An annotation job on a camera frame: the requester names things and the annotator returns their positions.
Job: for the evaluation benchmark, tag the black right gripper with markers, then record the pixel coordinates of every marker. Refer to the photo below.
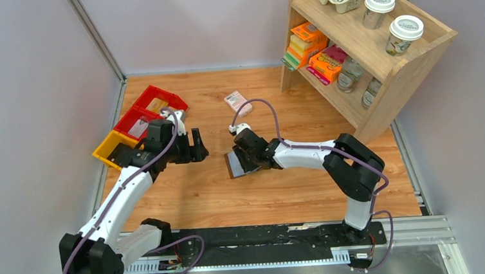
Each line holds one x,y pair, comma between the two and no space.
240,149

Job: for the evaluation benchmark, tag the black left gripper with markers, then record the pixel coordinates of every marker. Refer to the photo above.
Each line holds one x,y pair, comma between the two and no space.
193,153

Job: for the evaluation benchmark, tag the brown leather card holder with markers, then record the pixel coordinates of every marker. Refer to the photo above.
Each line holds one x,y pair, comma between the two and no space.
238,164

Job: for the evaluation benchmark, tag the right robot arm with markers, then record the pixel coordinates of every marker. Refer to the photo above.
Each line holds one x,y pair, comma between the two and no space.
352,166

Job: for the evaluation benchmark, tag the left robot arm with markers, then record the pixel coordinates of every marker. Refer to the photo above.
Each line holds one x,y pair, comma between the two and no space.
97,247

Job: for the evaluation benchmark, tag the playing card box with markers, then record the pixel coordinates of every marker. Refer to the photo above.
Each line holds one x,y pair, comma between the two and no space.
237,103

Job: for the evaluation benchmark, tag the far red plastic bin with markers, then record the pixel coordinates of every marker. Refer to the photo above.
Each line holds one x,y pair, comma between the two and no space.
154,98

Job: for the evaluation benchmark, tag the red plastic bin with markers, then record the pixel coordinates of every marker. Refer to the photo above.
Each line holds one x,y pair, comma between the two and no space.
154,98
135,122

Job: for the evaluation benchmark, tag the near red plastic bin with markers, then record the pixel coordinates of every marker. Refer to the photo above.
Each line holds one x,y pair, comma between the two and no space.
135,122

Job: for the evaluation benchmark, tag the yellow plastic bin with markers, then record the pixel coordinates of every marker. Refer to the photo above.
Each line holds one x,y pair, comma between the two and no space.
104,152

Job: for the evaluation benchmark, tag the orange snack box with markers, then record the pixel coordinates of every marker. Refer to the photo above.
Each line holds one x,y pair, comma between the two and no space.
327,64

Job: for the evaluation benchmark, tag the stacked sponge pack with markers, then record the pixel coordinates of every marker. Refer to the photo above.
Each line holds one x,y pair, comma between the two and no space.
305,41

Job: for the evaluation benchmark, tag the left glass jar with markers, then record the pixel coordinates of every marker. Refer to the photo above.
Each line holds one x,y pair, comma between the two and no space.
349,75

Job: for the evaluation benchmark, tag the glass jar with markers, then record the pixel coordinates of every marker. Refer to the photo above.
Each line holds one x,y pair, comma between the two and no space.
349,75
370,93

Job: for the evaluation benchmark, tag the right glass jar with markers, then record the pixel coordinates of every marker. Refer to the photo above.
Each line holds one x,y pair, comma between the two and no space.
370,93

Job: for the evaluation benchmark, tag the wooden shelf unit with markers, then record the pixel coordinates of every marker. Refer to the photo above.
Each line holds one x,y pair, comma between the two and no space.
400,76

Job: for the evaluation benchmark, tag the far paper coffee cup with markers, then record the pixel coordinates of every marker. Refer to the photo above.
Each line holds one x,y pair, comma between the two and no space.
375,13

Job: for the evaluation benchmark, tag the paper coffee cup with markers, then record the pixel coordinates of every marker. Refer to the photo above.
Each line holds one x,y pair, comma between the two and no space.
404,31
375,13

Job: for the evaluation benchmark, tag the near paper coffee cup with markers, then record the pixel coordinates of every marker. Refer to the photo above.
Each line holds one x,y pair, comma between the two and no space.
404,31

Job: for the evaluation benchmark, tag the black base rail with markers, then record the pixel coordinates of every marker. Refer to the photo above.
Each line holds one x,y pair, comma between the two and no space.
265,244

